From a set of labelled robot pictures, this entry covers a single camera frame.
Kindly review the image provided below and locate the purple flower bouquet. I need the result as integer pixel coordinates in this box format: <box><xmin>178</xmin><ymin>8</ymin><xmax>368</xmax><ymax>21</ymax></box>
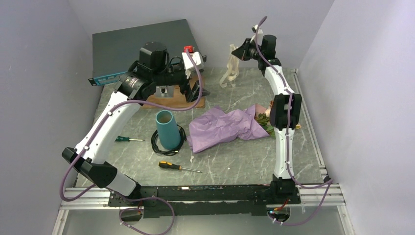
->
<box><xmin>187</xmin><ymin>105</ymin><xmax>269</xmax><ymax>153</ymax></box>

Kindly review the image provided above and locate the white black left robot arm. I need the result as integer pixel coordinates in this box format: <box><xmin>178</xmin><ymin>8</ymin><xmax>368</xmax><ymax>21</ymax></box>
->
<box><xmin>62</xmin><ymin>42</ymin><xmax>206</xmax><ymax>206</ymax></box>

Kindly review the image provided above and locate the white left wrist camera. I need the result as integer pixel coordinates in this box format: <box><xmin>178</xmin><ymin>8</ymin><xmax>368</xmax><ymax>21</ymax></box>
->
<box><xmin>182</xmin><ymin>46</ymin><xmax>205</xmax><ymax>78</ymax></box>

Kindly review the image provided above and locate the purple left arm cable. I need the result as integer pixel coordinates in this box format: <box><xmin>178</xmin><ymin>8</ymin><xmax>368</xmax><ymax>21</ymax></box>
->
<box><xmin>59</xmin><ymin>51</ymin><xmax>204</xmax><ymax>235</ymax></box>

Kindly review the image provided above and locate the aluminium frame rail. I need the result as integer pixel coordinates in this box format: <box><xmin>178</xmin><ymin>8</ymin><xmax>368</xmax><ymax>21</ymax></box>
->
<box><xmin>52</xmin><ymin>184</ymin><xmax>356</xmax><ymax>235</ymax></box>

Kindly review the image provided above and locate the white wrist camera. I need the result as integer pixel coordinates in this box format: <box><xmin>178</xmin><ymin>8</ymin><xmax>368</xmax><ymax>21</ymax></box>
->
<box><xmin>252</xmin><ymin>24</ymin><xmax>263</xmax><ymax>35</ymax></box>
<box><xmin>182</xmin><ymin>46</ymin><xmax>205</xmax><ymax>78</ymax></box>

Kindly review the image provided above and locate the grey teal network switch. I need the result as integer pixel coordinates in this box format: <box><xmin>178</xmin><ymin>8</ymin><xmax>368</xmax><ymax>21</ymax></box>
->
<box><xmin>89</xmin><ymin>19</ymin><xmax>200</xmax><ymax>86</ymax></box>

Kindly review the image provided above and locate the black coiled cable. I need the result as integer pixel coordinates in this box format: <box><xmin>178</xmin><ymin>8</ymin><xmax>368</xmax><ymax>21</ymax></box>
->
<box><xmin>151</xmin><ymin>124</ymin><xmax>187</xmax><ymax>156</ymax></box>

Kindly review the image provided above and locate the teal vase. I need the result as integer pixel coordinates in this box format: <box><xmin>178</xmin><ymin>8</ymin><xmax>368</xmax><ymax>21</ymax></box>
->
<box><xmin>156</xmin><ymin>110</ymin><xmax>181</xmax><ymax>150</ymax></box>

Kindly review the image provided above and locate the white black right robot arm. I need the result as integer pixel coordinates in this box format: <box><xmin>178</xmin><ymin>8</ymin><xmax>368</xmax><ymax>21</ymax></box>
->
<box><xmin>231</xmin><ymin>35</ymin><xmax>302</xmax><ymax>180</ymax></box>

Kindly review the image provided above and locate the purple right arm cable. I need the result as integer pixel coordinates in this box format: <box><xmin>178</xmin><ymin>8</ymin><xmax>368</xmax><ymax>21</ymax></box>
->
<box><xmin>254</xmin><ymin>16</ymin><xmax>335</xmax><ymax>227</ymax></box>

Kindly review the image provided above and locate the orange black screwdriver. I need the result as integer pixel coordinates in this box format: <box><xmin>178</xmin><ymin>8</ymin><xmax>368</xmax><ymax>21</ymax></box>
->
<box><xmin>158</xmin><ymin>161</ymin><xmax>202</xmax><ymax>173</ymax></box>

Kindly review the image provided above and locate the grey metal stand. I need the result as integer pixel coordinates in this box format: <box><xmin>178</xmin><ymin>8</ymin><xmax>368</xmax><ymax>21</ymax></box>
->
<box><xmin>155</xmin><ymin>86</ymin><xmax>175</xmax><ymax>98</ymax></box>

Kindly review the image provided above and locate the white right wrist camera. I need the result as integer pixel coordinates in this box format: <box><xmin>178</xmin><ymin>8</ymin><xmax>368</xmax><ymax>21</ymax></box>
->
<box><xmin>252</xmin><ymin>24</ymin><xmax>263</xmax><ymax>35</ymax></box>

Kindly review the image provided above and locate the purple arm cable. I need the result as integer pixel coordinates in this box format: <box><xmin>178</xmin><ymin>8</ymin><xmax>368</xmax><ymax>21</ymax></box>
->
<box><xmin>59</xmin><ymin>51</ymin><xmax>204</xmax><ymax>235</ymax></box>
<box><xmin>254</xmin><ymin>16</ymin><xmax>335</xmax><ymax>227</ymax></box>

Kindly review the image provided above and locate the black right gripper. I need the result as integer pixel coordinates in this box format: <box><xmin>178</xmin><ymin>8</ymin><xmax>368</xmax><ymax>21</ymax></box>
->
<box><xmin>232</xmin><ymin>39</ymin><xmax>264</xmax><ymax>62</ymax></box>

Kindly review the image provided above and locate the brown wooden board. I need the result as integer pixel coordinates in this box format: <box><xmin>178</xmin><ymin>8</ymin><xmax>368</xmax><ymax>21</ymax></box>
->
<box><xmin>142</xmin><ymin>74</ymin><xmax>206</xmax><ymax>109</ymax></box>

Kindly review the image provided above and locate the green handled screwdriver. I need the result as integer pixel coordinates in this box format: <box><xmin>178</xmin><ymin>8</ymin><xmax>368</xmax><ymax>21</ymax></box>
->
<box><xmin>115</xmin><ymin>136</ymin><xmax>144</xmax><ymax>142</ymax></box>

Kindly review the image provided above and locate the beige ribbon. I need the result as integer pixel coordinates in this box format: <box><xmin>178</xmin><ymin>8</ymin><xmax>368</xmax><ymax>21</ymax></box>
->
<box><xmin>219</xmin><ymin>44</ymin><xmax>239</xmax><ymax>88</ymax></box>

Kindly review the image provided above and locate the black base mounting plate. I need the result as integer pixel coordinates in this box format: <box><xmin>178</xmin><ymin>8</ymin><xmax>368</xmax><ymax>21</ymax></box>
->
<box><xmin>108</xmin><ymin>183</ymin><xmax>301</xmax><ymax>218</ymax></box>

